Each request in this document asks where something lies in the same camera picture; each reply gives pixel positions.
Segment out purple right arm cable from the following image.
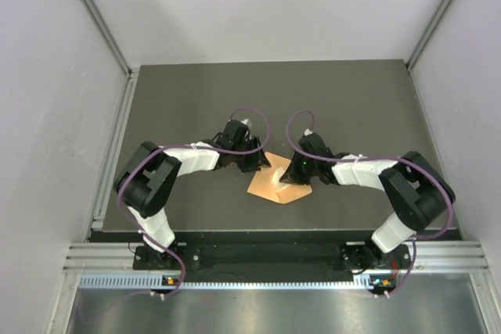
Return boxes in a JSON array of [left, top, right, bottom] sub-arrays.
[[286, 110, 456, 300]]

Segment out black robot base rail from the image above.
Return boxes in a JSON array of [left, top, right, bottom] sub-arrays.
[[132, 242, 416, 275]]

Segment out left aluminium frame post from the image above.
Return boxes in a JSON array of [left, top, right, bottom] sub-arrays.
[[58, 0, 134, 77]]

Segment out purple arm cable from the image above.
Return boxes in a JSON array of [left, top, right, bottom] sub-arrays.
[[117, 106, 271, 300], [286, 110, 456, 300]]

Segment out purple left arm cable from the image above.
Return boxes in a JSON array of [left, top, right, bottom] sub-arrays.
[[117, 106, 271, 300]]

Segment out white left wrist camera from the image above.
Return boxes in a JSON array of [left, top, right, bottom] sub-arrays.
[[241, 118, 252, 127]]

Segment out white slotted cable duct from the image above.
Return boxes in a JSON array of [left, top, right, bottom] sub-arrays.
[[79, 273, 396, 291]]

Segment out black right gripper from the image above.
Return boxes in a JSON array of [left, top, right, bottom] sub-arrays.
[[280, 149, 319, 186]]

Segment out cream paper letter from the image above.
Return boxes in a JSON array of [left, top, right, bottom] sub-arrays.
[[271, 167, 291, 192]]

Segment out right aluminium frame post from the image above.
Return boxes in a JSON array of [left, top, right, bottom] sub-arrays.
[[405, 0, 481, 71]]

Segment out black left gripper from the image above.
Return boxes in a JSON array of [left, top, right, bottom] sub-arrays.
[[232, 136, 271, 173]]

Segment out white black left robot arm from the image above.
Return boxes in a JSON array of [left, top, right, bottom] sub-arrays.
[[114, 119, 271, 269]]

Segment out aluminium frame post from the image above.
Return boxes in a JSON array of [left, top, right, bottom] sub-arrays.
[[58, 0, 134, 77], [405, 0, 481, 71]]

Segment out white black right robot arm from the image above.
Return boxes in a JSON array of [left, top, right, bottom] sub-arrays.
[[279, 130, 456, 273]]

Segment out aluminium base profile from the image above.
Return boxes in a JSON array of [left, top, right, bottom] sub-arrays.
[[63, 241, 489, 274]]

